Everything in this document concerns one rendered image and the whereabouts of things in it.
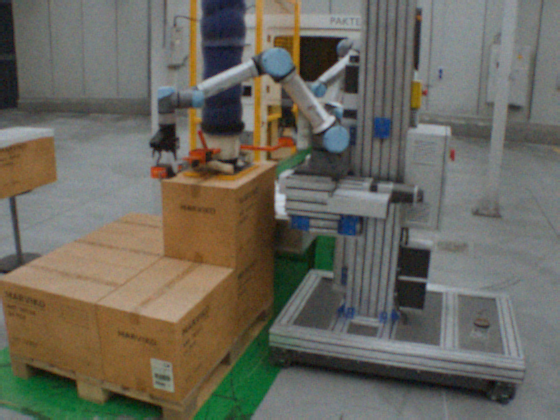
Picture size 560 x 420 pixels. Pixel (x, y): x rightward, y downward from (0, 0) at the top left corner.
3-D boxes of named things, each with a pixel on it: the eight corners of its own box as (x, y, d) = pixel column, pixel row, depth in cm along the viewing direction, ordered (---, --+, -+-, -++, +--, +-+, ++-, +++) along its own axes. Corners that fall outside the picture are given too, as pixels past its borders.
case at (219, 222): (212, 222, 328) (212, 157, 316) (275, 230, 316) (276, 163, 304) (163, 256, 273) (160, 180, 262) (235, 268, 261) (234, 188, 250)
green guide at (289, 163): (303, 152, 549) (304, 144, 546) (313, 153, 545) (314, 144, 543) (244, 188, 403) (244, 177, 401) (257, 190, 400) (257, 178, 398)
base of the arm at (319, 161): (342, 165, 258) (343, 145, 256) (335, 171, 245) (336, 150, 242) (311, 162, 263) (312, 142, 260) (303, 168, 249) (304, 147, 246)
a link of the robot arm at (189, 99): (202, 89, 227) (177, 89, 225) (204, 91, 216) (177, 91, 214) (202, 107, 229) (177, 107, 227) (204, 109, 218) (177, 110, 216)
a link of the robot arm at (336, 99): (326, 127, 297) (354, 35, 289) (313, 123, 310) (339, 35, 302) (343, 132, 303) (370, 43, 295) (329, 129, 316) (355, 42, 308)
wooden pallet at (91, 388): (136, 287, 362) (135, 267, 358) (273, 314, 331) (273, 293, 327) (13, 375, 253) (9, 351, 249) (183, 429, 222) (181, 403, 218)
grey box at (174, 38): (178, 64, 407) (178, 27, 398) (184, 64, 405) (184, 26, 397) (165, 65, 389) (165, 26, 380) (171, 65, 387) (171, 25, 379)
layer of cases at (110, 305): (135, 268, 357) (131, 211, 346) (273, 293, 327) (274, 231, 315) (9, 350, 249) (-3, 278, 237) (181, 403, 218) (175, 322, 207)
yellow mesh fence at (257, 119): (289, 202, 572) (294, 1, 512) (298, 203, 569) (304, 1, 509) (248, 237, 466) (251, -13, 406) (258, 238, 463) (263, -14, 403)
